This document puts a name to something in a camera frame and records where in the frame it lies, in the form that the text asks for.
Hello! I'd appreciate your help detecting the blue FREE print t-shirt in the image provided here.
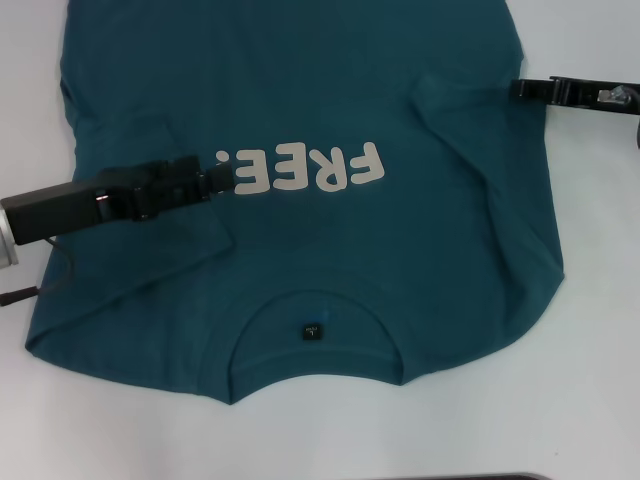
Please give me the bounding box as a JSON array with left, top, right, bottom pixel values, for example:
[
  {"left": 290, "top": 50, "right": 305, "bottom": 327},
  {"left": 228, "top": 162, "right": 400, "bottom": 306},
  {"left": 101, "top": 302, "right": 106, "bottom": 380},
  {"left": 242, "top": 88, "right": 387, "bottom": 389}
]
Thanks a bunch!
[{"left": 23, "top": 0, "right": 567, "bottom": 405}]

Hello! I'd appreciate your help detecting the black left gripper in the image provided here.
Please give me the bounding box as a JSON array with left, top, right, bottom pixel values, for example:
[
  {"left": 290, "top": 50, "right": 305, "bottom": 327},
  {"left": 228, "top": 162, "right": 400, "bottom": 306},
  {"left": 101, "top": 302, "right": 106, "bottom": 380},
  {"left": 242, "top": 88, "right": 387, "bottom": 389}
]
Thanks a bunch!
[{"left": 0, "top": 155, "right": 202, "bottom": 247}]

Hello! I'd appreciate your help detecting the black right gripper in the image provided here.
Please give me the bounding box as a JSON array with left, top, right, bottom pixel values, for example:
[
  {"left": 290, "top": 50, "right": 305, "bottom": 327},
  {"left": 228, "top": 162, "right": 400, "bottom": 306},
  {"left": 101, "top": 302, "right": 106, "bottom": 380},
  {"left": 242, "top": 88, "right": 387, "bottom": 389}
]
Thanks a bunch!
[{"left": 509, "top": 75, "right": 640, "bottom": 120}]

